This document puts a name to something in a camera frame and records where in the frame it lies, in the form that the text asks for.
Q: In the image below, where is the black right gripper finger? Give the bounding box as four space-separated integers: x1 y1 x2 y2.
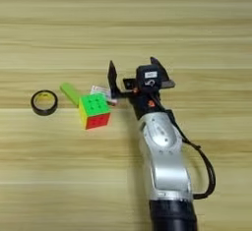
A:
150 56 171 83
107 60 124 99

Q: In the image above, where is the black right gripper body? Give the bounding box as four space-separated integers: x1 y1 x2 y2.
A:
119 77 176 121

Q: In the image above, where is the red and white card box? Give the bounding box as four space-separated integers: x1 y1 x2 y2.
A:
90 85 118 106

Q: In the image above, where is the colourful puzzle cube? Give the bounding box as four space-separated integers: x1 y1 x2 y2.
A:
78 92 112 131

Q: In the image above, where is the black tape roll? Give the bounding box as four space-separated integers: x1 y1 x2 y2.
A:
30 89 59 117

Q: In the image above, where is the black box with white label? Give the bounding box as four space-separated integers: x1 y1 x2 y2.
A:
135 64 162 93

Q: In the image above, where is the green rectangular block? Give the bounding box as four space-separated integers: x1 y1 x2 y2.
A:
59 82 83 108

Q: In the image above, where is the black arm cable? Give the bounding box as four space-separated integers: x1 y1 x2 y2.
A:
165 110 217 200

